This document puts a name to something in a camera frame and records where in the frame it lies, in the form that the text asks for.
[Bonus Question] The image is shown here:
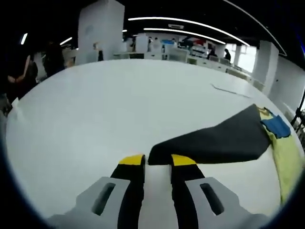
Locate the black tripod stand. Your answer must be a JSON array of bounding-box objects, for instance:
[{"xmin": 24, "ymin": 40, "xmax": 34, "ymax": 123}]
[{"xmin": 290, "ymin": 88, "xmax": 305, "ymax": 134}]

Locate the slim white pillar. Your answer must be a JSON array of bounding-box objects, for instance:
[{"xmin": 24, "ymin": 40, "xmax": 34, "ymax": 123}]
[{"xmin": 252, "ymin": 40, "xmax": 280, "ymax": 93}]

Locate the white cabinet row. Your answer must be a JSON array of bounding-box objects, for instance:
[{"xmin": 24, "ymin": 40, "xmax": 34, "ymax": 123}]
[{"xmin": 113, "ymin": 46, "xmax": 226, "ymax": 66}]

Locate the large white pillar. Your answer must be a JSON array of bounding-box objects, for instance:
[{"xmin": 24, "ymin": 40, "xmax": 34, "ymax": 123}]
[{"xmin": 78, "ymin": 0, "xmax": 125, "ymax": 65}]

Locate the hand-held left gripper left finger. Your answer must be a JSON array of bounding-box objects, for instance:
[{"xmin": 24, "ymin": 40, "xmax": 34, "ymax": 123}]
[{"xmin": 46, "ymin": 154, "xmax": 147, "ymax": 229}]

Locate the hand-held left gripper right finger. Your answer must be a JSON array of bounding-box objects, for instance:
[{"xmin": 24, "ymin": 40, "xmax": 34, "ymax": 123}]
[{"xmin": 170, "ymin": 154, "xmax": 269, "ymax": 229}]

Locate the white workbench row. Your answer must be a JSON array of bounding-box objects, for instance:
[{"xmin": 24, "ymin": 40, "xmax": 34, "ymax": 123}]
[{"xmin": 225, "ymin": 66, "xmax": 266, "ymax": 93}]

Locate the yellow grey blue garment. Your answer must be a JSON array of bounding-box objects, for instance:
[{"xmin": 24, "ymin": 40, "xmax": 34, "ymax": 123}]
[{"xmin": 147, "ymin": 104, "xmax": 305, "ymax": 205}]

